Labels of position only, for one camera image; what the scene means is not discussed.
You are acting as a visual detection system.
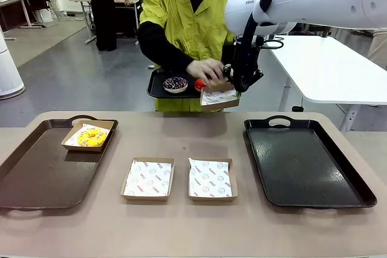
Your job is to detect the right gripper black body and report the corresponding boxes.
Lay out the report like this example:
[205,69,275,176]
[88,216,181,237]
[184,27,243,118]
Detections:
[232,36,264,91]

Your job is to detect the smiley print paper liner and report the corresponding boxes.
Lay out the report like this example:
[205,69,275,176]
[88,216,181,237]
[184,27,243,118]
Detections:
[65,123,111,147]
[123,161,172,197]
[188,157,233,198]
[201,88,239,106]

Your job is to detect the brown cardboard food box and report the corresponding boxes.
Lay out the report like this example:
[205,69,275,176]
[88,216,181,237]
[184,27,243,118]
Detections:
[120,157,175,202]
[60,120,115,153]
[187,157,238,202]
[200,81,241,112]

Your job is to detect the chocolate donut with pink drizzle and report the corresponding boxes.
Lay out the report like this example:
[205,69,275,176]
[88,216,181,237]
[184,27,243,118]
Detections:
[163,76,189,94]

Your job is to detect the black serving tray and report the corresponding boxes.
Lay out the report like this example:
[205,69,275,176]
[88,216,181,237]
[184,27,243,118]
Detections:
[146,69,212,99]

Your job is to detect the yellow sprinkled donut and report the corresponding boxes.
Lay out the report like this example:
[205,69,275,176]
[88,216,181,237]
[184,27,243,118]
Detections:
[77,127,108,147]

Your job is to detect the person's right forearm black sleeve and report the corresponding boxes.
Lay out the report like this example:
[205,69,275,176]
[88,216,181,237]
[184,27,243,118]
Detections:
[138,21,196,73]

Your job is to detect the brown plastic serving tray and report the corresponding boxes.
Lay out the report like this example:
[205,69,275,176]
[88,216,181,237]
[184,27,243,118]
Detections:
[0,115,119,213]

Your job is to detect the person's right hand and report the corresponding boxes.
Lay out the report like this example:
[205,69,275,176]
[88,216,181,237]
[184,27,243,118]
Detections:
[186,58,226,82]

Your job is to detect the black plug on floor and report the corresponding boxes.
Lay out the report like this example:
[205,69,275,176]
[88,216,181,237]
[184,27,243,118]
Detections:
[291,97,305,112]

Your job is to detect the person in yellow-green jacket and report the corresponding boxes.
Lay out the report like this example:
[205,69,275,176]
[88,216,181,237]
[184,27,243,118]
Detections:
[138,0,239,113]

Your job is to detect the large white table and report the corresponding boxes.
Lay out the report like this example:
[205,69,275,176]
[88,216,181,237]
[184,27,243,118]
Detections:
[265,34,387,134]

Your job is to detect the person in beige trousers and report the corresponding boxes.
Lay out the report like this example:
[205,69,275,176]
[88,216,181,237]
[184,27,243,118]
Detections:
[367,28,387,70]

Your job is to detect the bystander in black clothes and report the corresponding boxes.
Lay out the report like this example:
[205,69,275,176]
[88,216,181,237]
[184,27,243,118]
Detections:
[65,0,134,52]

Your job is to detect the white cylindrical appliance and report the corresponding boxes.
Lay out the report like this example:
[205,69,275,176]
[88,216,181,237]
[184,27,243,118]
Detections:
[0,30,25,100]

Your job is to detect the black handled plastic tray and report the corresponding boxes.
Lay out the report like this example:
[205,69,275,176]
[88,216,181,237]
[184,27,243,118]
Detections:
[244,115,378,210]

